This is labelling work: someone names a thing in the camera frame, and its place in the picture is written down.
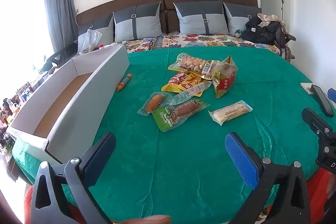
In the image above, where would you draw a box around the clear plastic bag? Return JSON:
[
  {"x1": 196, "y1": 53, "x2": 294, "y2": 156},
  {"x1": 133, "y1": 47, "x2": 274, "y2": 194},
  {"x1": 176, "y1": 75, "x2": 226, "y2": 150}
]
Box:
[{"x1": 79, "y1": 28, "x2": 103, "y2": 54}]

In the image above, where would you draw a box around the grey two-tone pillow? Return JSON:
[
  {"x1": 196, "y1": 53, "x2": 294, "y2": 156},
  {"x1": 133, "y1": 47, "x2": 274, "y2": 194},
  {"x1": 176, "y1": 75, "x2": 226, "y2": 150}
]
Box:
[
  {"x1": 77, "y1": 15, "x2": 115, "y2": 54},
  {"x1": 173, "y1": 0, "x2": 229, "y2": 35},
  {"x1": 223, "y1": 2, "x2": 263, "y2": 35},
  {"x1": 113, "y1": 1, "x2": 164, "y2": 42}
]

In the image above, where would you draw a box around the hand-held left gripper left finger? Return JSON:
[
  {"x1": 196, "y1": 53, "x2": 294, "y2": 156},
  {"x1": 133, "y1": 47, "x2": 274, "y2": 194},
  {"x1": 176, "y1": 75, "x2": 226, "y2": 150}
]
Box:
[{"x1": 31, "y1": 132, "x2": 116, "y2": 224}]

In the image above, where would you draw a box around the orange fleece clothing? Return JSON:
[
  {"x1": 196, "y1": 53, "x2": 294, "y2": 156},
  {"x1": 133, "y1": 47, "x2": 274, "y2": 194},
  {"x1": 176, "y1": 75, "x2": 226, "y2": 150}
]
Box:
[{"x1": 23, "y1": 168, "x2": 336, "y2": 224}]

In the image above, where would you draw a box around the black cable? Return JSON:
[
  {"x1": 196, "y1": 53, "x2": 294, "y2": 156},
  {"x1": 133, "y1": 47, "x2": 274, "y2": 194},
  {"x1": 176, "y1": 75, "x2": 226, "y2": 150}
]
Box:
[{"x1": 142, "y1": 34, "x2": 164, "y2": 52}]

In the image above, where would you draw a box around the white biscuit bar packet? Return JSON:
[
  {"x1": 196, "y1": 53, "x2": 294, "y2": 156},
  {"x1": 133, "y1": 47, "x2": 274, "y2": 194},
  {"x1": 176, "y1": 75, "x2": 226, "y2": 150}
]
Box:
[{"x1": 208, "y1": 100, "x2": 253, "y2": 126}]

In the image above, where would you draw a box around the peanut packet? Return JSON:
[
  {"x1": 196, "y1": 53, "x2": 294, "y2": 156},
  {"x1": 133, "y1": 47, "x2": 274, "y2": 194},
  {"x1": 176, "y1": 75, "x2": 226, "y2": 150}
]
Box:
[{"x1": 168, "y1": 53, "x2": 224, "y2": 81}]

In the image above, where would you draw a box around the window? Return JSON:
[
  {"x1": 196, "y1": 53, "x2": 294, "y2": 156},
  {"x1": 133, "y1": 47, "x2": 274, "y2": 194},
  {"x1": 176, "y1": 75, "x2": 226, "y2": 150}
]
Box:
[{"x1": 0, "y1": 0, "x2": 57, "y2": 98}]

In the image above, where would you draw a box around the yellow-green packet with red label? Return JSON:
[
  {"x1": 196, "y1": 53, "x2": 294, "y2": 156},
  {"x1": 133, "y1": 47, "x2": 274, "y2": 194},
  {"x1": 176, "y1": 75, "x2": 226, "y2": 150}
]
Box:
[{"x1": 211, "y1": 55, "x2": 238, "y2": 99}]

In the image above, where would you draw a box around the white cardboard box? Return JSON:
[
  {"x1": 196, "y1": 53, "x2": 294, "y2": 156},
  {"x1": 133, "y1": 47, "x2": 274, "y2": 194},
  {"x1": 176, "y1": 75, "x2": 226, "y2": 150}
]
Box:
[{"x1": 7, "y1": 44, "x2": 130, "y2": 165}]

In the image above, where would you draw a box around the floral bedsheet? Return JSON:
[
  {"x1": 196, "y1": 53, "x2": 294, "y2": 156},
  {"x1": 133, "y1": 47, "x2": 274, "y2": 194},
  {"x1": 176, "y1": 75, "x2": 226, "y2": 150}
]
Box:
[{"x1": 123, "y1": 32, "x2": 290, "y2": 58}]

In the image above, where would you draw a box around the green blanket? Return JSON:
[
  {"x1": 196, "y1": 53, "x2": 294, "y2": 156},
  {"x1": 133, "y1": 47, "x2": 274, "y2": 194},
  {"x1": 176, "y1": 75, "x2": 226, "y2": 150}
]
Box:
[{"x1": 12, "y1": 46, "x2": 327, "y2": 224}]

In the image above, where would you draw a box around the yellow packet with brown print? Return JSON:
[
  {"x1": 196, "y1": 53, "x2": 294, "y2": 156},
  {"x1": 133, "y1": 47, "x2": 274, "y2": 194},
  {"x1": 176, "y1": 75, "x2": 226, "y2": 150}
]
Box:
[{"x1": 161, "y1": 81, "x2": 205, "y2": 97}]

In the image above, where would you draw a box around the person's left hand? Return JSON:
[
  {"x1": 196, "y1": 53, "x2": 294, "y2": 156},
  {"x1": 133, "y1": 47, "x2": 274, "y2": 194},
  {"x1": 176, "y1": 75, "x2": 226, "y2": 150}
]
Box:
[{"x1": 115, "y1": 215, "x2": 172, "y2": 224}]

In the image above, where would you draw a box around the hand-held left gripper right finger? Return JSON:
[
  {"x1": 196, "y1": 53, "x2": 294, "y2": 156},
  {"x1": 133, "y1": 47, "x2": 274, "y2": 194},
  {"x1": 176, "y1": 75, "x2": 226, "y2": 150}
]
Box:
[{"x1": 225, "y1": 132, "x2": 311, "y2": 224}]

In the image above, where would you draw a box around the pile of dark clothes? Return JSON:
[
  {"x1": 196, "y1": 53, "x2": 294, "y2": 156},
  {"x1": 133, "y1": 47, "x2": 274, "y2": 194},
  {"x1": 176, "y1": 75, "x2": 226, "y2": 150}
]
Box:
[{"x1": 240, "y1": 13, "x2": 296, "y2": 52}]

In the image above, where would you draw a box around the dark chair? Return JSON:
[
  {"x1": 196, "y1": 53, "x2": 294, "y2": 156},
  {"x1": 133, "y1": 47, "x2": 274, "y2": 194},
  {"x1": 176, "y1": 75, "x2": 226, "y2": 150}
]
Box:
[{"x1": 39, "y1": 42, "x2": 78, "y2": 73}]

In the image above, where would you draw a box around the clear long tube packet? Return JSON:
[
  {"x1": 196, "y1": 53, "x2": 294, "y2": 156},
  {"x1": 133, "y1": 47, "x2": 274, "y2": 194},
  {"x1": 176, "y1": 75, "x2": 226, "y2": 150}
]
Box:
[{"x1": 168, "y1": 81, "x2": 213, "y2": 107}]

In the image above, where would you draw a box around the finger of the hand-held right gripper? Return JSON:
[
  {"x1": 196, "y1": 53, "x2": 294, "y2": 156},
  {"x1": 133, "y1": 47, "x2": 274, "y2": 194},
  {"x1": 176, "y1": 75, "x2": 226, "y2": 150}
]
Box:
[
  {"x1": 302, "y1": 107, "x2": 336, "y2": 140},
  {"x1": 311, "y1": 84, "x2": 335, "y2": 117}
]

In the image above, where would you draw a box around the clear packet with orange bun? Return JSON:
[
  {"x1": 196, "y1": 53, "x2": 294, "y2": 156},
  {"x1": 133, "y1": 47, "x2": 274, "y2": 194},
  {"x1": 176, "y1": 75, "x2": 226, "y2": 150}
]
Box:
[{"x1": 138, "y1": 91, "x2": 168, "y2": 116}]

